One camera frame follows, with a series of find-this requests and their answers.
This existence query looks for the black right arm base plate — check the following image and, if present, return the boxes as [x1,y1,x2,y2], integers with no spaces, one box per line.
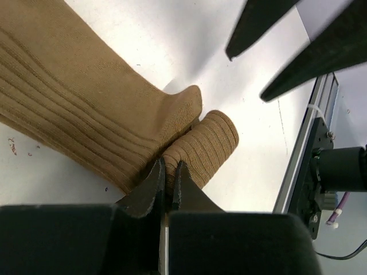
[298,117,334,240]

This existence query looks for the tan ribbed sock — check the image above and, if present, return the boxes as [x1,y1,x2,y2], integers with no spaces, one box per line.
[1,1,239,193]

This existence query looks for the aluminium frame rail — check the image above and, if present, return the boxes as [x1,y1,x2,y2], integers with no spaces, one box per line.
[273,73,339,213]

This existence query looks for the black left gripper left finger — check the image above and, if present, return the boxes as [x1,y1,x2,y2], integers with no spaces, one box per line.
[1,159,165,274]

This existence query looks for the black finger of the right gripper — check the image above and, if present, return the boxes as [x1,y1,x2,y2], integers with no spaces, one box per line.
[225,0,299,60]
[260,1,366,102]

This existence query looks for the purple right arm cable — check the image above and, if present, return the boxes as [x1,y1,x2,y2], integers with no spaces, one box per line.
[323,191,351,230]

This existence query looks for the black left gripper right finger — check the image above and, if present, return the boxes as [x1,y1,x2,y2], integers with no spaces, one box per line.
[168,161,320,274]

